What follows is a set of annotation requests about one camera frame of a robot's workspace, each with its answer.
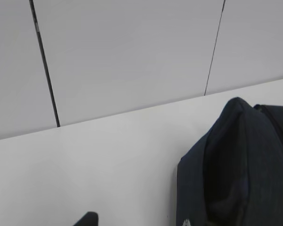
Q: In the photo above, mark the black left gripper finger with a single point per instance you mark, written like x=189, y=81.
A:
x=89, y=219

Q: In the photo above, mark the navy blue lunch bag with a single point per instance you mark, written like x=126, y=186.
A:
x=233, y=176

